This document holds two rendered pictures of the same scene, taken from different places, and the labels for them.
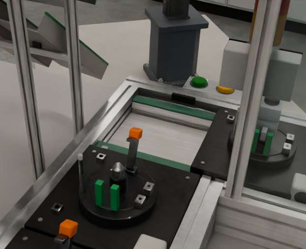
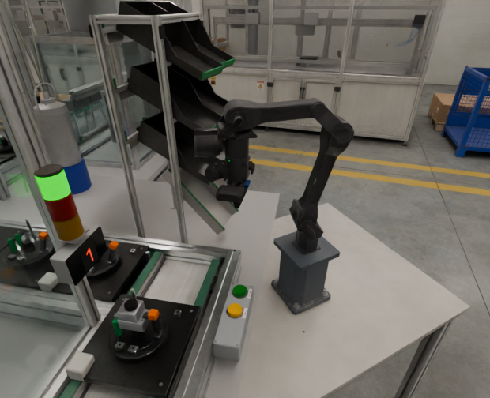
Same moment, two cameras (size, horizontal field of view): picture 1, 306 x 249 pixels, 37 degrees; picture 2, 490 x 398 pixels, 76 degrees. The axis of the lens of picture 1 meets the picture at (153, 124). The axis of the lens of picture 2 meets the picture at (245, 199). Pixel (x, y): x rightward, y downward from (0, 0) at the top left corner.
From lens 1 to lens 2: 1.23 m
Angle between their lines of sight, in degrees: 66
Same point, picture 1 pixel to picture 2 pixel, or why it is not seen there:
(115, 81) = (275, 258)
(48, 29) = (169, 178)
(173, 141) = (176, 292)
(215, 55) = (365, 324)
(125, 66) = not seen: hidden behind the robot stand
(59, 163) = (135, 239)
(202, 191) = (99, 303)
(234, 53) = not seen: hidden behind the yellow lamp
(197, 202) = not seen: hidden behind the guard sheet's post
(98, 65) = (214, 224)
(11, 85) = (249, 215)
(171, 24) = (283, 244)
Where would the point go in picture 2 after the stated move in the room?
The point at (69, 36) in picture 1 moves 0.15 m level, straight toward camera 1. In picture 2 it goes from (176, 189) to (130, 197)
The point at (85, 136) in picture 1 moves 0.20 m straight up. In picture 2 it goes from (161, 243) to (152, 195)
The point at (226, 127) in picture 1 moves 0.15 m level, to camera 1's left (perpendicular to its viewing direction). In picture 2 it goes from (167, 311) to (171, 272)
